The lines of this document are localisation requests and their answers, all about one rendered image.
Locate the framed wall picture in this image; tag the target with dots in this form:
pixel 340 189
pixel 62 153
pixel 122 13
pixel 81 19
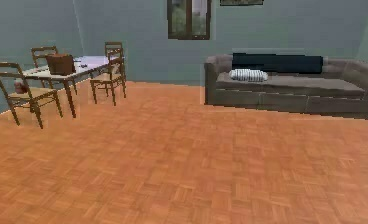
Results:
pixel 241 2

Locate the small dark tabletop item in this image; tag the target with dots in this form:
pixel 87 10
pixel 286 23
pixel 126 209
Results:
pixel 83 65

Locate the brown wooden chair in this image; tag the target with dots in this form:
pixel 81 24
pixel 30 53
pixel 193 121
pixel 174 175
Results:
pixel 113 46
pixel 43 55
pixel 23 93
pixel 108 78

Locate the grey sofa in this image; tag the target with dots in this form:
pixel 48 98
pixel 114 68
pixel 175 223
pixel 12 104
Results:
pixel 292 90

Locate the white striped pillow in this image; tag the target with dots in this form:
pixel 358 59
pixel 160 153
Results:
pixel 248 75

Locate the dark blue blanket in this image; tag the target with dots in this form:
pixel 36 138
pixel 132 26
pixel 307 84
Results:
pixel 277 63

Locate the brown carton box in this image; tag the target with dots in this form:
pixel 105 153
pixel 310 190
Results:
pixel 60 64

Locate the small dark red object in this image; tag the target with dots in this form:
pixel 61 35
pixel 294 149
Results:
pixel 20 86

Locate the dark framed window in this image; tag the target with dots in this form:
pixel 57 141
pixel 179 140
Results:
pixel 189 19

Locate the white dining table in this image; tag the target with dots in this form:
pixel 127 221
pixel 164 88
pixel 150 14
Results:
pixel 88 65

